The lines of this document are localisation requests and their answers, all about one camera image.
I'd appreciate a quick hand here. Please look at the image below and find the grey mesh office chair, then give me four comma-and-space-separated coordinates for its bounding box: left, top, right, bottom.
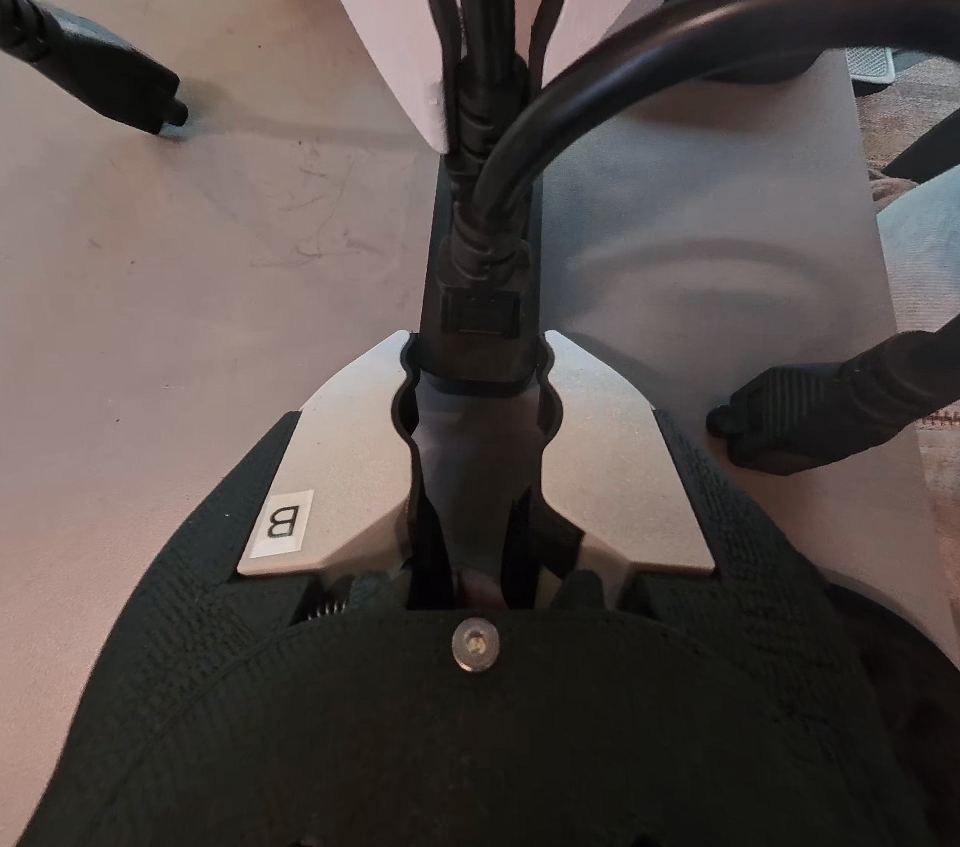
846, 46, 899, 100

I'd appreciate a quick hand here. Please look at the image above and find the black power cord with plug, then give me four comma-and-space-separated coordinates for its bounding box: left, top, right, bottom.
441, 0, 960, 481

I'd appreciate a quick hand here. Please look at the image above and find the black cable on table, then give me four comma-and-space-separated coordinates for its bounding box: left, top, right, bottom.
0, 0, 190, 137

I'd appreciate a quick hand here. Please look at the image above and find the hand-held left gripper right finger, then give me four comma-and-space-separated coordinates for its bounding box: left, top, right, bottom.
534, 329, 717, 574

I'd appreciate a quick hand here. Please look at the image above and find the black power strip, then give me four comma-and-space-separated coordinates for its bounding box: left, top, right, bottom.
420, 0, 545, 402

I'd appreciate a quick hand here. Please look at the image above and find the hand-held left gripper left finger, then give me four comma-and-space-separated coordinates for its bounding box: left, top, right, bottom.
236, 329, 421, 574

